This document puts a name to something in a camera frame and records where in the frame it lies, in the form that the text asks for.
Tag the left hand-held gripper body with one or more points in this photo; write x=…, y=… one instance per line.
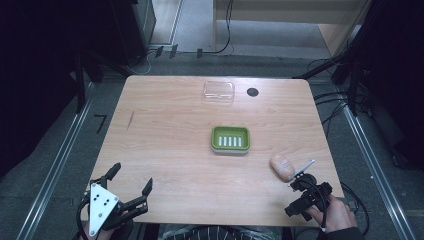
x=100, y=205

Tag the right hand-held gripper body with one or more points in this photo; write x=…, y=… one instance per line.
x=308, y=195

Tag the beige soap bar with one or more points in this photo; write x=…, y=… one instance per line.
x=282, y=167

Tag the person's left hand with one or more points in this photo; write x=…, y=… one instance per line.
x=100, y=234

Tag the person's right hand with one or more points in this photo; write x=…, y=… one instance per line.
x=336, y=213

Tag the person's dark right sleeve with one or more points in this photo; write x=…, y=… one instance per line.
x=343, y=234

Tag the green soap dish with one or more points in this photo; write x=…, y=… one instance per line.
x=230, y=140

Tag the person's striped clothing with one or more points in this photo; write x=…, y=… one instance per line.
x=216, y=233

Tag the black metal stand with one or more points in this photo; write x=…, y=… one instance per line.
x=346, y=73
x=80, y=83

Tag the black round table grommet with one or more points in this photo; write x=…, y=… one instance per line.
x=252, y=92

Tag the clear plastic lid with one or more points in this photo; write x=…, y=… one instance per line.
x=219, y=90

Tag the black power plug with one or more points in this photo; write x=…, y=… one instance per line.
x=159, y=51
x=199, y=53
x=173, y=51

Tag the dark cabinet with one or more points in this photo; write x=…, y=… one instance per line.
x=133, y=30

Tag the beige wooden furniture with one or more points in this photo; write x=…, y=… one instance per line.
x=290, y=8

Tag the aluminium floor rail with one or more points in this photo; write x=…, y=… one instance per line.
x=56, y=163
x=376, y=173

